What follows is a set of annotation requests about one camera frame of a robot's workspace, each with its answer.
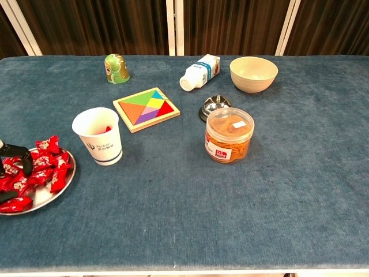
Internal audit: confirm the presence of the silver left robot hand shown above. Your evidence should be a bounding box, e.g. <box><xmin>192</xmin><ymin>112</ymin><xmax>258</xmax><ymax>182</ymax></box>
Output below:
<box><xmin>0</xmin><ymin>140</ymin><xmax>34</xmax><ymax>204</ymax></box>

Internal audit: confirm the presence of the white paper cup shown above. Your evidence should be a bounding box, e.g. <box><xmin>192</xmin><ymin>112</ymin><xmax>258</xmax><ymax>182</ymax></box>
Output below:
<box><xmin>71</xmin><ymin>107</ymin><xmax>123</xmax><ymax>167</ymax></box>

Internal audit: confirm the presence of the round metal plate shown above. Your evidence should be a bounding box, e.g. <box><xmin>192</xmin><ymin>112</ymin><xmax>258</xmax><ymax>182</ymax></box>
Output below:
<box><xmin>0</xmin><ymin>147</ymin><xmax>77</xmax><ymax>216</ymax></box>

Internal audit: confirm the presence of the dark brown curtain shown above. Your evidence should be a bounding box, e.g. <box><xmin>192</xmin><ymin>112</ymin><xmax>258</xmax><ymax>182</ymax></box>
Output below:
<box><xmin>16</xmin><ymin>0</ymin><xmax>170</xmax><ymax>57</ymax></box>
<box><xmin>183</xmin><ymin>0</ymin><xmax>292</xmax><ymax>57</ymax></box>
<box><xmin>0</xmin><ymin>4</ymin><xmax>28</xmax><ymax>60</ymax></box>
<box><xmin>284</xmin><ymin>0</ymin><xmax>369</xmax><ymax>57</ymax></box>

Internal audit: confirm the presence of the wooden tangram puzzle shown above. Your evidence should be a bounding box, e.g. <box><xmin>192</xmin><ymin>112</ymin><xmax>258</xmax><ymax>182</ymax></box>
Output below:
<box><xmin>112</xmin><ymin>87</ymin><xmax>181</xmax><ymax>134</ymax></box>

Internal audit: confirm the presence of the blue table cloth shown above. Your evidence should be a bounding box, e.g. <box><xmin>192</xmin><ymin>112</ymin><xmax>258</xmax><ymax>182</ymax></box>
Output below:
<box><xmin>0</xmin><ymin>55</ymin><xmax>369</xmax><ymax>272</ymax></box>

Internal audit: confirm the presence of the white blue milk carton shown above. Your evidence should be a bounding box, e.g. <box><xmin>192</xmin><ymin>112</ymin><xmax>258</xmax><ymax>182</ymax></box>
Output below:
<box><xmin>179</xmin><ymin>54</ymin><xmax>221</xmax><ymax>92</ymax></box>

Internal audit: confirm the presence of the clear rubber band jar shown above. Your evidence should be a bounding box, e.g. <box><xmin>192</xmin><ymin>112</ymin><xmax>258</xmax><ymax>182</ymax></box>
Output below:
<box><xmin>204</xmin><ymin>107</ymin><xmax>255</xmax><ymax>164</ymax></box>

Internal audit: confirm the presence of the beige bowl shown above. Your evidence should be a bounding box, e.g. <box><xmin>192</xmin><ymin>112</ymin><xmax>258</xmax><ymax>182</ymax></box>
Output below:
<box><xmin>229</xmin><ymin>56</ymin><xmax>279</xmax><ymax>94</ymax></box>

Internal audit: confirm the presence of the white metal frame post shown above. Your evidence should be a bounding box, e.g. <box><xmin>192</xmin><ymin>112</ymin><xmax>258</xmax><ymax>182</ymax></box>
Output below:
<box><xmin>0</xmin><ymin>0</ymin><xmax>43</xmax><ymax>56</ymax></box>
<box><xmin>175</xmin><ymin>0</ymin><xmax>185</xmax><ymax>57</ymax></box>
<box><xmin>275</xmin><ymin>0</ymin><xmax>302</xmax><ymax>57</ymax></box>
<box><xmin>165</xmin><ymin>0</ymin><xmax>176</xmax><ymax>57</ymax></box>

